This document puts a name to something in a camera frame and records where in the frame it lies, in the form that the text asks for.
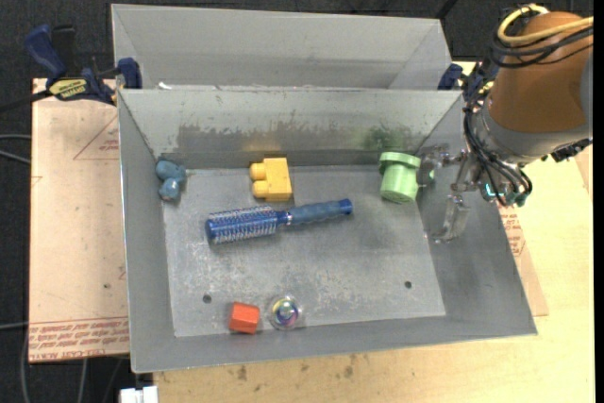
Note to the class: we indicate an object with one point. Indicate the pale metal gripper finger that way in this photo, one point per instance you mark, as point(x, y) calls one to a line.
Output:
point(427, 165)
point(454, 217)

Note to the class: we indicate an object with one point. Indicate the light green plastic spool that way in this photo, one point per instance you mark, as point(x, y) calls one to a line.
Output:
point(398, 181)

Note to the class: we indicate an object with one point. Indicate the grey metal bin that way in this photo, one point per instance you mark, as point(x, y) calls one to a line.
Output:
point(330, 259)

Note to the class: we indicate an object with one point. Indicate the yellow toy brick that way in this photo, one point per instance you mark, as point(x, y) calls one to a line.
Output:
point(276, 179)

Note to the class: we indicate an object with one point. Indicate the blue hairbrush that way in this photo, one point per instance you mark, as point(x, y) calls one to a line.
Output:
point(255, 224)

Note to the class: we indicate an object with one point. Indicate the clear ball with colourful core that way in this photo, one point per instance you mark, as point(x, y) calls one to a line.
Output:
point(285, 312)

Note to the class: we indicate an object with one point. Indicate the orange block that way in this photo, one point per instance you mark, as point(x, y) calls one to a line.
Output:
point(244, 318)

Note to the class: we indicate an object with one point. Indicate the blue lumpy toy figure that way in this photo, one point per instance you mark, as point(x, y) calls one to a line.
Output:
point(170, 181)

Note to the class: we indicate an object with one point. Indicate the brown cardboard board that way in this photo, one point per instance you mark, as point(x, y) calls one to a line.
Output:
point(75, 212)

